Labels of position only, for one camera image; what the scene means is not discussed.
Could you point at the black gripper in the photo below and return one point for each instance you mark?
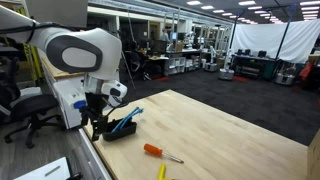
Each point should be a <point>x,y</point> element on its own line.
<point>100,105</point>

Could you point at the white backdrop sheet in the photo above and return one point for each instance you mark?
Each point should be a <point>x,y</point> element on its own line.
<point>260,36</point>

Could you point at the black office chair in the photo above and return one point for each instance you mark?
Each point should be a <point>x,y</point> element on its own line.
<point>31,106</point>

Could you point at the yellow plastic tool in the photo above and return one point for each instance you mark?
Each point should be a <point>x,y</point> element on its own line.
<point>162,171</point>

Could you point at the white flat board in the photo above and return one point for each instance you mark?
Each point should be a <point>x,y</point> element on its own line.
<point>43,170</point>

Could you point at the dark covered long table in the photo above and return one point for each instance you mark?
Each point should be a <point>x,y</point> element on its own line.
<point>253,66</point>

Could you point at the grey round floor machine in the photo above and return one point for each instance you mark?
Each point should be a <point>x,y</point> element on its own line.
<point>284,78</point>
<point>226,74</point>

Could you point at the black backdrop stand pole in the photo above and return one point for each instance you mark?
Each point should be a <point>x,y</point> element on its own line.
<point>282,36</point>

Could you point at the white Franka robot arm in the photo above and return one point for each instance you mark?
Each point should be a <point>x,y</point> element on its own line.
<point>96,50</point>

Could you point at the white shelf unit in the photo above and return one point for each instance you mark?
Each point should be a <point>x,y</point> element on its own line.
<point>175,65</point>

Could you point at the blue plastic tool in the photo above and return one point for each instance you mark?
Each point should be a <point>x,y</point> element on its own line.
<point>128,117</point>

